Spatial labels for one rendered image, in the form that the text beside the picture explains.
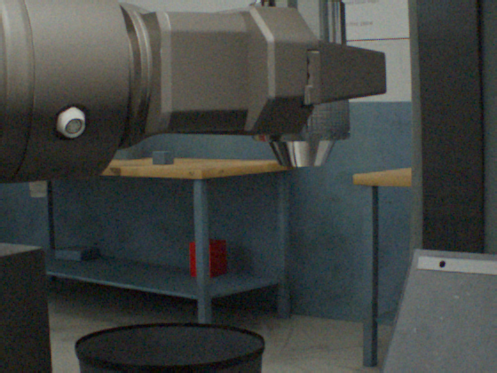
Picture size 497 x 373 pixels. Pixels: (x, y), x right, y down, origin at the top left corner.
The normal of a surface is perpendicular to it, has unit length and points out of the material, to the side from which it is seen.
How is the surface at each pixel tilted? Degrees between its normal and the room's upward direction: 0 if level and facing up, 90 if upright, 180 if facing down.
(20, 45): 75
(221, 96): 90
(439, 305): 64
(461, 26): 90
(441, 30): 90
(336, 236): 90
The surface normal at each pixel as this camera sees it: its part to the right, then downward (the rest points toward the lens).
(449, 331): -0.59, -0.36
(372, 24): -0.65, 0.07
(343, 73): 0.53, 0.05
